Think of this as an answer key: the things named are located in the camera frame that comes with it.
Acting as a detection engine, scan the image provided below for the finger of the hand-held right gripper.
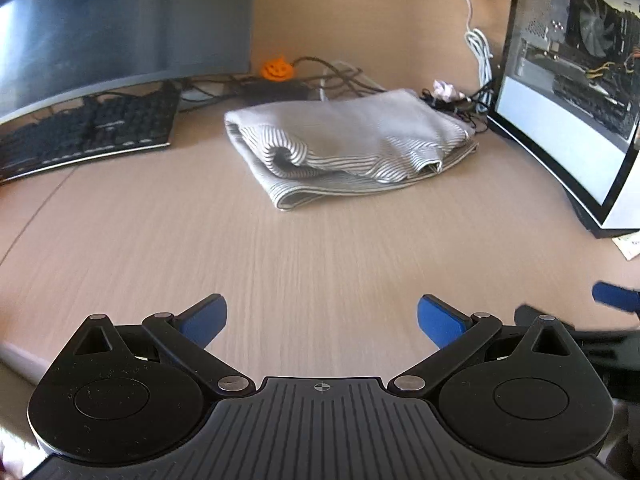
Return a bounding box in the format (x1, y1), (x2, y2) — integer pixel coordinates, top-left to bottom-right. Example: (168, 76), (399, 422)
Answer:
(592, 282), (640, 314)
(514, 304), (640, 348)

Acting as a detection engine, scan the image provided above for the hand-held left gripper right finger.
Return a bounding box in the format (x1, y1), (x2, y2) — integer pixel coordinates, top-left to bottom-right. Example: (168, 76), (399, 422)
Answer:
(390, 295), (576, 397)

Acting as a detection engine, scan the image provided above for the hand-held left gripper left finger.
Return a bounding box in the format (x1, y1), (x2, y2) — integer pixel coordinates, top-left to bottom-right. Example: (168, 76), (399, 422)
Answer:
(75, 294), (253, 397)

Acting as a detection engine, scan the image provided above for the grey striped cloth garment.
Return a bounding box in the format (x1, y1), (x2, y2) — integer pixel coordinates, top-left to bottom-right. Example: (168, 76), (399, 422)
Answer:
(224, 88), (479, 211)

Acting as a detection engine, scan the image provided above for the paper slip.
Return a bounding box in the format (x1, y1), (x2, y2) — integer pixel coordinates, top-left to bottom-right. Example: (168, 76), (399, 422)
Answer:
(612, 232), (640, 261)

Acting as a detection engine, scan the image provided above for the computer case with glass side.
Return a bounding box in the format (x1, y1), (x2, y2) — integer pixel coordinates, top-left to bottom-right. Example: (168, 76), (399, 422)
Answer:
(487, 0), (640, 240)

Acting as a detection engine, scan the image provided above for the black keyboard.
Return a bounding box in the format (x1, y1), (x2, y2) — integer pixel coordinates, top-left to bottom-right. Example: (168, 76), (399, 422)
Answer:
(0, 82), (182, 183)

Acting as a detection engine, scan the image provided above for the crumpled white tissue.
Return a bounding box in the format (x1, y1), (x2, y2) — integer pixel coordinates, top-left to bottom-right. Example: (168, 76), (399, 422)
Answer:
(432, 79), (464, 101)

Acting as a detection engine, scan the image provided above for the orange pumpkin toy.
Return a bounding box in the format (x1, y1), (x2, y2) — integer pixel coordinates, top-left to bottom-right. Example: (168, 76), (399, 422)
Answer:
(262, 56), (292, 82)

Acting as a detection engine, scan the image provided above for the black computer monitor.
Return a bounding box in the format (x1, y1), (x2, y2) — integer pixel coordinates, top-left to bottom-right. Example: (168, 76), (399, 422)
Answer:
(0, 0), (257, 126)

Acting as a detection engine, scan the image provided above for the black cable bundle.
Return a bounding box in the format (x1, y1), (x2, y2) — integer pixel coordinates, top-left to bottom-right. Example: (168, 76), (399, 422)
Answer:
(177, 56), (386, 112)

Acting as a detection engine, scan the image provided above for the grey cable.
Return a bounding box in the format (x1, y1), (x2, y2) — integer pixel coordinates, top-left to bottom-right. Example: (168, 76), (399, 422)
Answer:
(319, 61), (387, 102)

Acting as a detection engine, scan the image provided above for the white power cable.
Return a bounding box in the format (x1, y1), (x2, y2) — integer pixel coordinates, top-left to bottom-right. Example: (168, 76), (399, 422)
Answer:
(445, 0), (494, 97)

